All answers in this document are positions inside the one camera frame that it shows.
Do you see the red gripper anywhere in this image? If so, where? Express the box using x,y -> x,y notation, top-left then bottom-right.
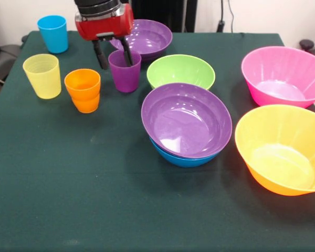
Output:
75,4 -> 134,70

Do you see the purple bowl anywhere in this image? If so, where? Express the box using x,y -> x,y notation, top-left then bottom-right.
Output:
109,19 -> 173,62
141,82 -> 233,160

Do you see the purple cup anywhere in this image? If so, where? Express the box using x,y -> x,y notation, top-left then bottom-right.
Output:
108,49 -> 142,93

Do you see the orange cup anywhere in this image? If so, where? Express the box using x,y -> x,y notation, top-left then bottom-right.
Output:
71,93 -> 100,114
64,68 -> 101,100

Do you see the blue cup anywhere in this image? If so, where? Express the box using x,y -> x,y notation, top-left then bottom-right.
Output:
37,15 -> 69,55

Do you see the green bowl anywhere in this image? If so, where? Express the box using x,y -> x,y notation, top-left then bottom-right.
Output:
146,54 -> 216,91

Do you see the yellow cup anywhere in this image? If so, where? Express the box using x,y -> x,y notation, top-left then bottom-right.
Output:
22,53 -> 62,100

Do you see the black office chair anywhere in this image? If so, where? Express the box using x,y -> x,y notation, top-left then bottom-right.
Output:
299,39 -> 315,62
0,20 -> 24,85

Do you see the dark green table cloth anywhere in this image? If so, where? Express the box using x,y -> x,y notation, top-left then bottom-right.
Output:
0,30 -> 315,252

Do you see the blue bowl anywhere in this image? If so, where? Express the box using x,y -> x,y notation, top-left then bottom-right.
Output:
149,136 -> 221,168

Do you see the pink bowl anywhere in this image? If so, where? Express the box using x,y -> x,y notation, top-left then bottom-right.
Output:
241,46 -> 315,110

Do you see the orange bowl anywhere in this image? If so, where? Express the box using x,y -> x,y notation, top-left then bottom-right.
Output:
235,104 -> 315,196

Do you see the black cable with plug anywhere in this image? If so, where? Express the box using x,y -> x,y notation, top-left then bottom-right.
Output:
216,0 -> 235,33

